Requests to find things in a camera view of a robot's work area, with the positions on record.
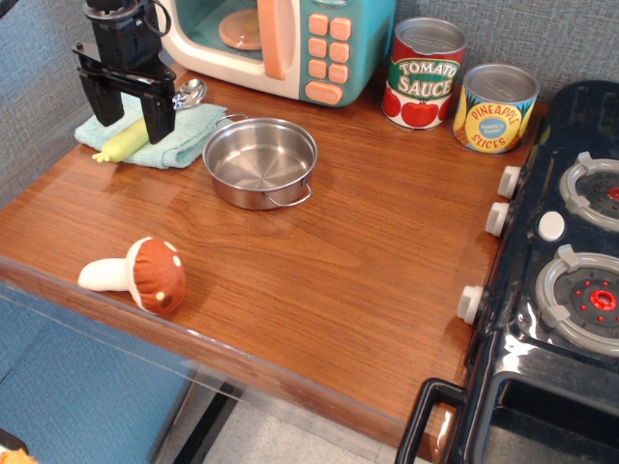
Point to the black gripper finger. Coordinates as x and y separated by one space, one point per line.
105 100
159 115

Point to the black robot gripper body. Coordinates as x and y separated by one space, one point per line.
127 48

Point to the spoon with yellow handle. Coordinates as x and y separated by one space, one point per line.
133 137

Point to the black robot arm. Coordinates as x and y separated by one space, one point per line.
111 6

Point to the light blue folded cloth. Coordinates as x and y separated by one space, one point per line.
193 127

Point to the small stainless steel pot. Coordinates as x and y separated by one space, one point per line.
260 163

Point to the plush brown mushroom toy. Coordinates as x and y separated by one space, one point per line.
152 272

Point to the teal toy microwave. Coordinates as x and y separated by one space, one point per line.
322 52

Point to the tomato sauce can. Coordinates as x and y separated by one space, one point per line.
426 59

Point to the clear acrylic table guard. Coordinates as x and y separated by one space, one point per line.
85 379

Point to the pineapple slices can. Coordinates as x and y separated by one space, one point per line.
495 106

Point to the orange object bottom left corner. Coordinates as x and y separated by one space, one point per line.
14 450

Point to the black toy stove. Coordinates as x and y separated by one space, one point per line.
542 363

